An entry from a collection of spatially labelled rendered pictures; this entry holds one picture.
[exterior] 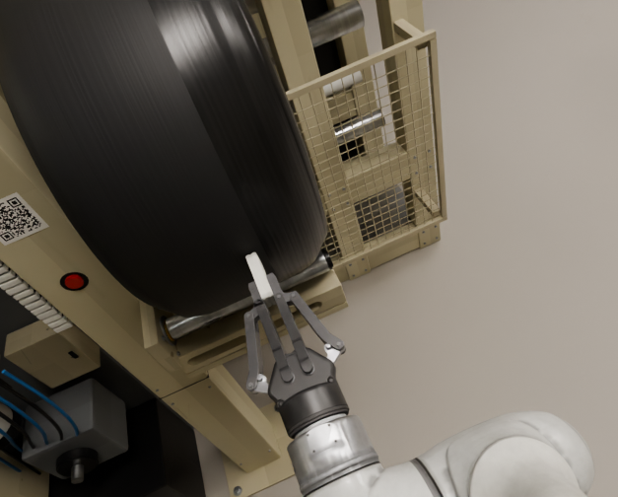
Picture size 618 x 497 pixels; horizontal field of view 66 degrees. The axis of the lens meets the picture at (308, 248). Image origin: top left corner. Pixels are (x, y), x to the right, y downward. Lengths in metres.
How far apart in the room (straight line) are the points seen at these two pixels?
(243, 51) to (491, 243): 1.66
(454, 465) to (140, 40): 0.55
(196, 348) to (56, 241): 0.32
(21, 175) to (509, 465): 0.71
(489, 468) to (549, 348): 1.37
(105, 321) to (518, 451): 0.77
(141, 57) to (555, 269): 1.74
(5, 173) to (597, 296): 1.81
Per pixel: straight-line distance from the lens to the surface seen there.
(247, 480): 1.78
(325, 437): 0.53
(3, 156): 0.80
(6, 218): 0.86
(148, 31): 0.60
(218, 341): 0.96
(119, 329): 1.05
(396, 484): 0.53
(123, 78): 0.59
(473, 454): 0.52
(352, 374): 1.82
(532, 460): 0.50
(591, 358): 1.86
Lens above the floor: 1.61
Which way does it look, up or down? 47 degrees down
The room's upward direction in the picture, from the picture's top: 21 degrees counter-clockwise
